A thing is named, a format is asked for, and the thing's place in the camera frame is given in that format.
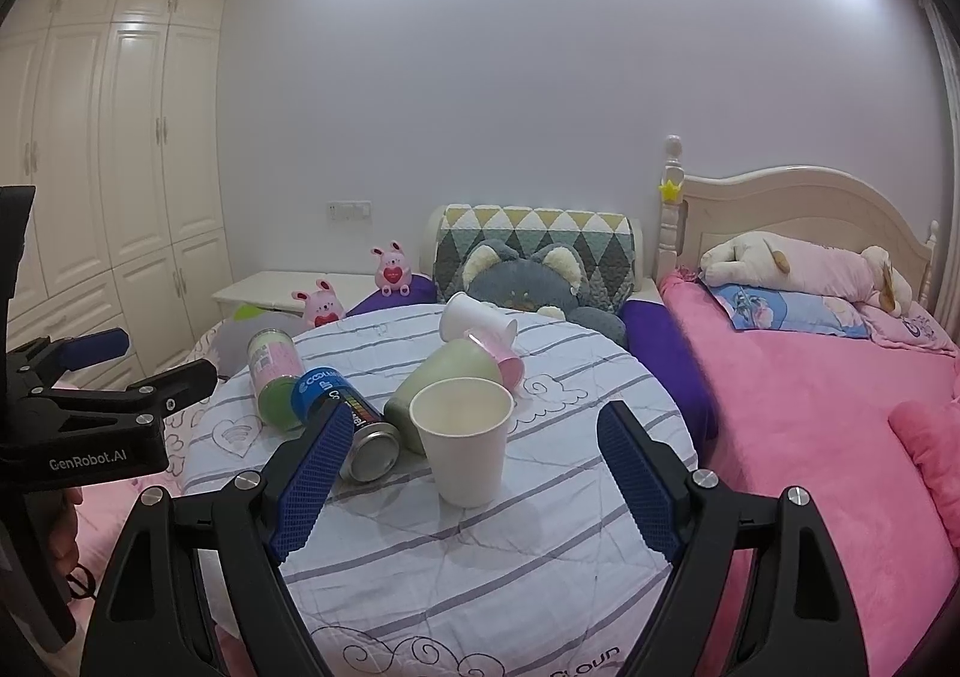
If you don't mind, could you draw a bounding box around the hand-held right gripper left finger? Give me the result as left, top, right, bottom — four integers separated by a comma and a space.
79, 396, 357, 677

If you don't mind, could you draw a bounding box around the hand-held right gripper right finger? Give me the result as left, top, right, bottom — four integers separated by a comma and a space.
596, 399, 872, 677

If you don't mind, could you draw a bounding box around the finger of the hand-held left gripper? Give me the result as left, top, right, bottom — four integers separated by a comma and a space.
6, 327, 131, 386
34, 358, 219, 425

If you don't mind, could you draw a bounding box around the white paper cup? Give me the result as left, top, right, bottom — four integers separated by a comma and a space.
409, 377, 515, 507

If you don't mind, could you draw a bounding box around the pink cup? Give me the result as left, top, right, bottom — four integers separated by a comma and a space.
463, 328, 527, 398

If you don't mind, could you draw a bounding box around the green cup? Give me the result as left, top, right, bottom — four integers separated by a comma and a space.
384, 337, 504, 455

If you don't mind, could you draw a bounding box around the white plastic cup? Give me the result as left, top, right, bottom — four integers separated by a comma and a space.
439, 291, 519, 347

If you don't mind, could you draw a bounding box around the person's left hand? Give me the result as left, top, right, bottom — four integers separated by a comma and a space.
46, 488, 85, 574

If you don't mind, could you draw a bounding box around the blue can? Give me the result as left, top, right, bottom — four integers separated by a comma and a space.
292, 367, 403, 484

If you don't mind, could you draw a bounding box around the green pink drink can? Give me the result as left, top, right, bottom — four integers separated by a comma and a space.
247, 327, 305, 433

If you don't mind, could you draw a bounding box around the white nightstand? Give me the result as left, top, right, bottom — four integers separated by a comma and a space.
211, 270, 388, 330

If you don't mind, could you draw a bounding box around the pink plush toy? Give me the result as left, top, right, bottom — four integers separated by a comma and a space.
372, 241, 414, 298
292, 278, 348, 330

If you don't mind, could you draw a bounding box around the round table striped cloth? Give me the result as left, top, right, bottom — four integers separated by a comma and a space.
161, 306, 703, 677

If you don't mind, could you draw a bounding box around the pink blanket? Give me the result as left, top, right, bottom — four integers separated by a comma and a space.
655, 268, 960, 677

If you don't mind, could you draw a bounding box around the blue printed pillow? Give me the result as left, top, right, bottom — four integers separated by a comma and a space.
705, 281, 875, 341

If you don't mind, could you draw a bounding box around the cream wardrobe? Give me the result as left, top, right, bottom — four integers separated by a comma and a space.
0, 0, 235, 350

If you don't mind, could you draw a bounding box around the grey plush cat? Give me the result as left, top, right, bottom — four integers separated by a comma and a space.
453, 238, 628, 349

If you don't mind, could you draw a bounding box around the patchwork triangle cover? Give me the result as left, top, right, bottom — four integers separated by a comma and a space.
431, 203, 645, 308

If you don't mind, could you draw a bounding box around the white and pink plush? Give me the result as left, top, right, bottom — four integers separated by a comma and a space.
699, 231, 913, 319

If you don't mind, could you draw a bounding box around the pink cushion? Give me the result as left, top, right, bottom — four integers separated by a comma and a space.
889, 398, 960, 532

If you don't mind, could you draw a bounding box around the pink printed pillow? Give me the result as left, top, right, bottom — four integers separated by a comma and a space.
862, 306, 960, 357

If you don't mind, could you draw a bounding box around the cream wooden headboard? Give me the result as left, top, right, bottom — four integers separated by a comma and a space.
656, 133, 943, 308

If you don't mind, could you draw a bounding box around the white curtain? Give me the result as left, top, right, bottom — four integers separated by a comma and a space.
918, 0, 960, 148

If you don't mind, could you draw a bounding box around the black cable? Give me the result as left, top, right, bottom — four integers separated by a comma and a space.
63, 560, 99, 601

